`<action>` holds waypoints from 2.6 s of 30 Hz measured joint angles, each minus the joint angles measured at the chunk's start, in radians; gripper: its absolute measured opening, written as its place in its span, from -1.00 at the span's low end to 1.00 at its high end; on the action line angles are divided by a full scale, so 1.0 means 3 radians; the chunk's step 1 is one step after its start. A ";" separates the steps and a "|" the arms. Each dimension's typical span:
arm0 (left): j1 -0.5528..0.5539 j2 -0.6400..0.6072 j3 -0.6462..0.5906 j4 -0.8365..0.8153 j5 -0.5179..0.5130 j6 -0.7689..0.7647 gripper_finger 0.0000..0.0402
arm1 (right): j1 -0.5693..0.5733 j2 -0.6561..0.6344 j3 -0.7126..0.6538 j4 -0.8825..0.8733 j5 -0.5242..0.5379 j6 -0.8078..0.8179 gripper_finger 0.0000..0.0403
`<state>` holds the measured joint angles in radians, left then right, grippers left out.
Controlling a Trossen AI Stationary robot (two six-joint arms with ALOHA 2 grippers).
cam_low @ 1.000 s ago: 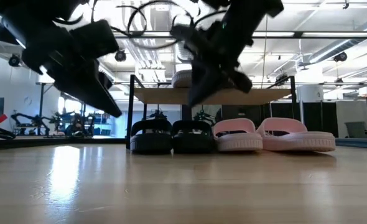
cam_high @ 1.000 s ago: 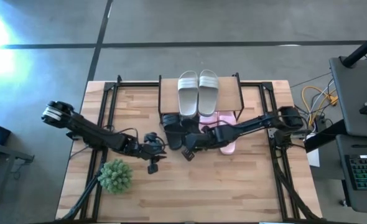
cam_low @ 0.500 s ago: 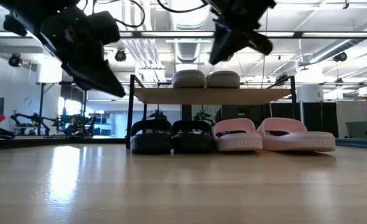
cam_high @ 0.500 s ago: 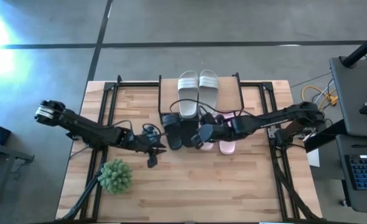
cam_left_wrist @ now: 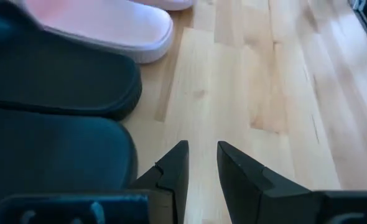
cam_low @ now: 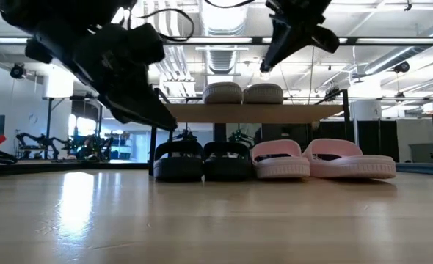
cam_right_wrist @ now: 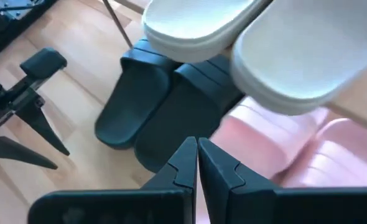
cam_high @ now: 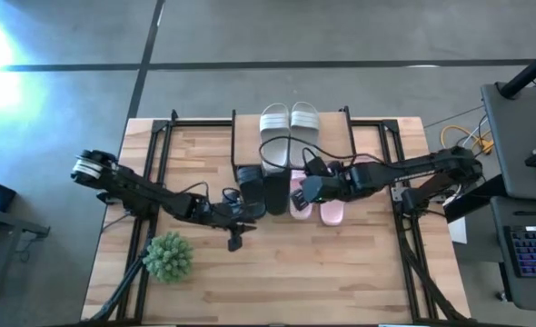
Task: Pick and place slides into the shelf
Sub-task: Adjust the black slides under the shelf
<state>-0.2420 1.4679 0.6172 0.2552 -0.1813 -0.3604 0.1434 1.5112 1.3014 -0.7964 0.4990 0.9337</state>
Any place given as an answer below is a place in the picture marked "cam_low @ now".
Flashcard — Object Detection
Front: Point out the black metal table frame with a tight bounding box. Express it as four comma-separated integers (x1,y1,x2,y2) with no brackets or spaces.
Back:
0,160,150,177

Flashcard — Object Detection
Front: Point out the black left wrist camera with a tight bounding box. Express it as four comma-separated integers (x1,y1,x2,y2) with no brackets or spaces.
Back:
106,22,167,78

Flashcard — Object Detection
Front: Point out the blue flat platform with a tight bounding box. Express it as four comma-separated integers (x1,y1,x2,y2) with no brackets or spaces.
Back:
396,162,433,176

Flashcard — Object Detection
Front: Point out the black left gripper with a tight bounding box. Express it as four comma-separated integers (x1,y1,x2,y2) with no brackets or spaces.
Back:
25,25,178,131

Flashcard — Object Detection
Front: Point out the grey bin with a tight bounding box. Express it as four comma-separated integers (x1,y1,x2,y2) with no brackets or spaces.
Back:
409,142,433,164

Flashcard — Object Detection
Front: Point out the pink slide sandal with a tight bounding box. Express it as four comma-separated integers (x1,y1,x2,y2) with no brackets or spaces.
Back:
250,139,311,180
302,138,398,180

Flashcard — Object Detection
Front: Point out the grey slide sandal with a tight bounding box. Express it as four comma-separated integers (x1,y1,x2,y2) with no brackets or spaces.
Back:
242,82,285,105
202,81,244,105

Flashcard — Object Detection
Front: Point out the black background metal stand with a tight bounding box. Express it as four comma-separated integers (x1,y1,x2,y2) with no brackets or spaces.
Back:
42,95,106,161

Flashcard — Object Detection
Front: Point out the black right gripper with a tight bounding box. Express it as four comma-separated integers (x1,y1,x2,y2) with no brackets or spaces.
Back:
259,0,341,73

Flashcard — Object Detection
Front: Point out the black slide sandal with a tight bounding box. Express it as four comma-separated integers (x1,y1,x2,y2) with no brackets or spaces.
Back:
153,140,205,183
203,141,254,182

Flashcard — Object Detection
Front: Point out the wooden shelf with black legs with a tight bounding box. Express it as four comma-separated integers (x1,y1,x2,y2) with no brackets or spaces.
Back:
148,87,351,177

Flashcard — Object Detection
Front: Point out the black ceiling spotlight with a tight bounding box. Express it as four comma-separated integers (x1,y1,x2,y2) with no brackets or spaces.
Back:
10,62,26,80
393,60,411,74

